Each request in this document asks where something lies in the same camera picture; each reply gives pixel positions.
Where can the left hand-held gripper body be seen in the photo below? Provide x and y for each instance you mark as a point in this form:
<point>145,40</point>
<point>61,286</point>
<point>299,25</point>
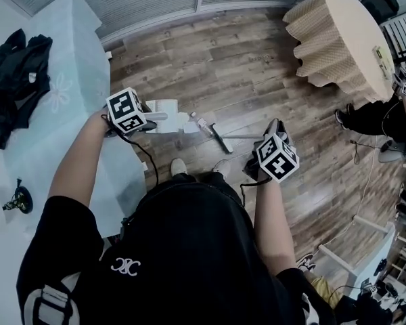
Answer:
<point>125,108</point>

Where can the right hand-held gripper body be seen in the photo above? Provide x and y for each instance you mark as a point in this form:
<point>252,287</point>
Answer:
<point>277,159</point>

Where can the white plastic dustpan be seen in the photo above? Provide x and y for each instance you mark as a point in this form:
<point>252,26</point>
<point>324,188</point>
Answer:
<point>167,113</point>

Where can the clear plastic bottle trash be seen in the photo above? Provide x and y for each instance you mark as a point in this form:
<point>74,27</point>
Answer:
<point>203,124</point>

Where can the person's left forearm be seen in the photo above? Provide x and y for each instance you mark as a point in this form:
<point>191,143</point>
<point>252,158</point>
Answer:
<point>78,161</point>

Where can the person's right forearm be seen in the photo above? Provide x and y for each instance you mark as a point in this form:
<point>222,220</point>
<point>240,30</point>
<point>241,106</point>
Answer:
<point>274,225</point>

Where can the person's left white shoe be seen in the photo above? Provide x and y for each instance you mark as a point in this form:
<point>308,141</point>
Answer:
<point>178,167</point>

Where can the person's white shoe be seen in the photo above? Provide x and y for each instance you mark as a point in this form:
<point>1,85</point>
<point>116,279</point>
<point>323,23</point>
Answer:
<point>222,166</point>
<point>178,167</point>

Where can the person's right white shoe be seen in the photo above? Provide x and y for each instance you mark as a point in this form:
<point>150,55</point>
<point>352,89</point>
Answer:
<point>222,166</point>

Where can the table with pale blue cloth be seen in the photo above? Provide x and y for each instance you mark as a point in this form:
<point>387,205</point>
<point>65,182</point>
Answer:
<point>78,63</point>

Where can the black and white sneaker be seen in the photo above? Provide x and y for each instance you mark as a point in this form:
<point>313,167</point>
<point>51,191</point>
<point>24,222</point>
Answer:
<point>306,262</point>

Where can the round table with beige cloth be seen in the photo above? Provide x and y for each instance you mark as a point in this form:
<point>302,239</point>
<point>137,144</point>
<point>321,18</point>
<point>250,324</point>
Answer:
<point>335,36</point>

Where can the grey round stand base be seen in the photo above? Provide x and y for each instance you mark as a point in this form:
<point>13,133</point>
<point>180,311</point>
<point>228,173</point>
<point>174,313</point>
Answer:
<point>392,151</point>

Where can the black garment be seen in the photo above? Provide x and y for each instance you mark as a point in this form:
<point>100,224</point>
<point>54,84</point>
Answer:
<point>17,86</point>

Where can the green and white packets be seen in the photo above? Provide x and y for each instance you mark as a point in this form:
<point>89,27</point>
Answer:
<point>381,58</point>

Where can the person's black shirt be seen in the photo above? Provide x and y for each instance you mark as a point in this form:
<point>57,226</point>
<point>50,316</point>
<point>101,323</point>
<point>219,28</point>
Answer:
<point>182,259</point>

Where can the small black lamp base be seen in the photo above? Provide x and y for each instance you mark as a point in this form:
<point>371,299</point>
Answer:
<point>20,198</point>

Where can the yellow cloth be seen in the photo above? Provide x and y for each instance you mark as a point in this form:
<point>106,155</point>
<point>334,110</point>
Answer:
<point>323,289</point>

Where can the white shelf rack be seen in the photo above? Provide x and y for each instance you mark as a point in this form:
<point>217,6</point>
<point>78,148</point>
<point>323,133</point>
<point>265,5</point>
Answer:
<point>401,36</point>

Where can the black high-back chair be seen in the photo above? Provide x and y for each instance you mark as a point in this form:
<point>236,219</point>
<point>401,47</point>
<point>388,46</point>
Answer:
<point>380,0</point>

